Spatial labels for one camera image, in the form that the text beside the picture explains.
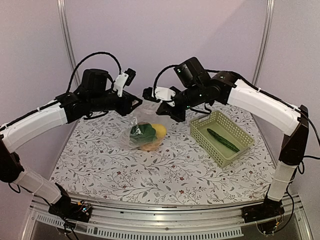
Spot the clear zip top bag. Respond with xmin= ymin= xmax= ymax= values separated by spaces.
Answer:
xmin=117 ymin=100 xmax=170 ymax=152

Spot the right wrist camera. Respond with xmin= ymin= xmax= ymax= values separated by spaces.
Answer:
xmin=142 ymin=86 xmax=176 ymax=107

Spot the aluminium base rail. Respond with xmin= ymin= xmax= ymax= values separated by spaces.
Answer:
xmin=21 ymin=194 xmax=313 ymax=240

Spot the beige perforated plastic basket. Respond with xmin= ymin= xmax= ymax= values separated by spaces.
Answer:
xmin=189 ymin=110 xmax=255 ymax=168

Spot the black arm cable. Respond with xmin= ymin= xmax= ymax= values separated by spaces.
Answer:
xmin=65 ymin=51 xmax=123 ymax=95
xmin=152 ymin=64 xmax=178 ymax=88

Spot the green cucumber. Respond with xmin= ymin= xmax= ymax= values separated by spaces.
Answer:
xmin=207 ymin=128 xmax=240 ymax=153

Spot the green white bok choy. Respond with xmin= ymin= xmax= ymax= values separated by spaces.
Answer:
xmin=129 ymin=123 xmax=157 ymax=144

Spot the left aluminium corner post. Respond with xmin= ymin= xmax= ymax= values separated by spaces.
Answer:
xmin=56 ymin=0 xmax=81 ymax=76

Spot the right aluminium corner post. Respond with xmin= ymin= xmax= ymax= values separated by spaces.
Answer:
xmin=252 ymin=0 xmax=275 ymax=86

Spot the aluminium corner post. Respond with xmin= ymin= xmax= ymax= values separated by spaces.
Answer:
xmin=252 ymin=0 xmax=275 ymax=86
xmin=56 ymin=0 xmax=81 ymax=76

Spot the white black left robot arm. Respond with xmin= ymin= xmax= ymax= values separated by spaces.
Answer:
xmin=0 ymin=68 xmax=143 ymax=217

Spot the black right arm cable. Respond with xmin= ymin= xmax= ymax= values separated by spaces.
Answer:
xmin=152 ymin=64 xmax=178 ymax=88

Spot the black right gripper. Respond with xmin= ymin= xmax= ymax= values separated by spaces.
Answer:
xmin=155 ymin=83 xmax=205 ymax=123

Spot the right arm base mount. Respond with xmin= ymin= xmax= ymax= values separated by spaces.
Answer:
xmin=241 ymin=198 xmax=285 ymax=235

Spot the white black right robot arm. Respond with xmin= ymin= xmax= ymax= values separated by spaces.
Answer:
xmin=151 ymin=57 xmax=309 ymax=218

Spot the brown potato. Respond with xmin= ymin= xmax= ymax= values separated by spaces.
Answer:
xmin=139 ymin=140 xmax=162 ymax=151

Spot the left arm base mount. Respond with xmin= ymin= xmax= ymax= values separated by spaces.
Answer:
xmin=48 ymin=197 xmax=93 ymax=223

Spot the floral patterned table mat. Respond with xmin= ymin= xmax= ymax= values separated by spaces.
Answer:
xmin=50 ymin=103 xmax=275 ymax=205

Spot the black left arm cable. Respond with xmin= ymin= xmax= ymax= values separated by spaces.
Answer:
xmin=65 ymin=51 xmax=123 ymax=95

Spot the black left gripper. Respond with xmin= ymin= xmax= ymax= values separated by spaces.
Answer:
xmin=89 ymin=90 xmax=143 ymax=116

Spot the yellow lemon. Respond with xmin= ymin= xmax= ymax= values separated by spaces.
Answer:
xmin=151 ymin=123 xmax=167 ymax=140

